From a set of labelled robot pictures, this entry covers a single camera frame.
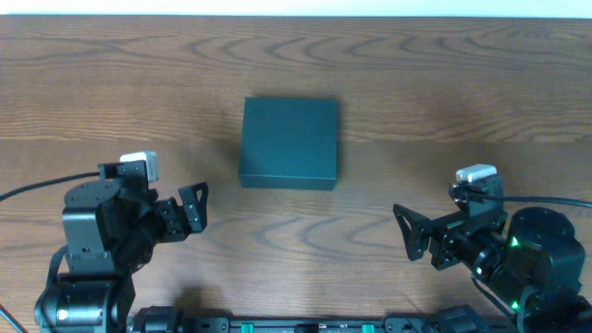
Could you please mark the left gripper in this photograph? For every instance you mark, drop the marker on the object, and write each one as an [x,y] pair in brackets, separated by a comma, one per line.
[196,218]

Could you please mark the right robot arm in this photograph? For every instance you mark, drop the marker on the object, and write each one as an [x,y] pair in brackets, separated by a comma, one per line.
[529,264]

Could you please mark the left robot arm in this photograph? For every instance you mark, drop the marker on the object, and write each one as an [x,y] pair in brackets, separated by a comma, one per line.
[111,227]

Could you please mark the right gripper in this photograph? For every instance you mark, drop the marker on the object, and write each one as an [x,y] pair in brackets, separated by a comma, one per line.
[449,234]

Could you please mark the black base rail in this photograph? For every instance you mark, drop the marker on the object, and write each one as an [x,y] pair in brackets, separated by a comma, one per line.
[387,325]

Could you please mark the dark green box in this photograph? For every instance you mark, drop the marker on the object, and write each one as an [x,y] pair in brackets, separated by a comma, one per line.
[289,143]

